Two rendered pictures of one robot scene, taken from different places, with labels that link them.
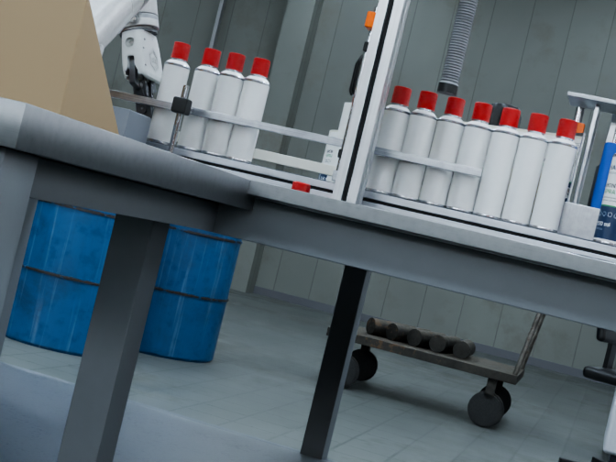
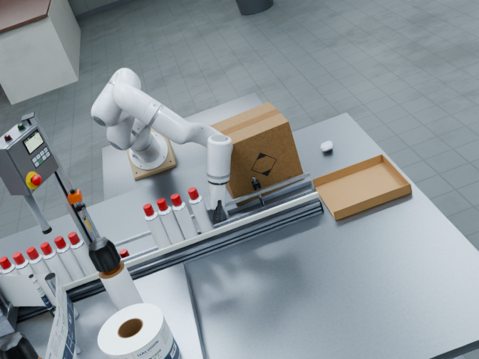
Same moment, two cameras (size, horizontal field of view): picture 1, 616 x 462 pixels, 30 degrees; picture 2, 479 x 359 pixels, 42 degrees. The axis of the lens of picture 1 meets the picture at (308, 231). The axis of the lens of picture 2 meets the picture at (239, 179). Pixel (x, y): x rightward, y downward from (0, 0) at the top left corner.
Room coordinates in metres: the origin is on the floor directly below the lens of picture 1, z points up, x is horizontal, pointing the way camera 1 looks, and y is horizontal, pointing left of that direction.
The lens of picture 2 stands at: (4.22, -0.13, 2.19)
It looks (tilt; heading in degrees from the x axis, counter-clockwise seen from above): 30 degrees down; 162
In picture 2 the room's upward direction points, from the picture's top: 19 degrees counter-clockwise
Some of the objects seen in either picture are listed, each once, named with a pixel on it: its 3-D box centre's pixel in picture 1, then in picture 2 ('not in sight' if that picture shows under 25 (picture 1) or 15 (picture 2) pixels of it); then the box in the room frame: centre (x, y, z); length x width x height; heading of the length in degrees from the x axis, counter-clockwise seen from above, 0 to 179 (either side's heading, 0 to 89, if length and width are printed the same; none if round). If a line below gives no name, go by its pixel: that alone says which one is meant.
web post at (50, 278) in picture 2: not in sight; (61, 296); (2.32, -0.24, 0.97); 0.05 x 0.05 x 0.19
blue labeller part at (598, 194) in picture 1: (603, 188); not in sight; (2.09, -0.51, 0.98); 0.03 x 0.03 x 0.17
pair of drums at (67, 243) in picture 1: (133, 248); not in sight; (5.71, 0.82, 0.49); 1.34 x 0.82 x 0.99; 164
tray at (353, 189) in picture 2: not in sight; (360, 185); (2.45, 0.91, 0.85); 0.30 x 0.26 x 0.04; 74
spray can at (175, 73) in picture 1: (170, 93); (200, 211); (2.28, 0.33, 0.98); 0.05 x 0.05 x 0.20
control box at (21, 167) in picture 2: not in sight; (24, 159); (2.06, -0.13, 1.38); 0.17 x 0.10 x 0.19; 129
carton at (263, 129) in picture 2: not in sight; (253, 153); (2.08, 0.67, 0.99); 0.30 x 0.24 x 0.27; 79
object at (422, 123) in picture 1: (416, 146); (70, 260); (2.14, -0.16, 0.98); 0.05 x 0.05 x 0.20
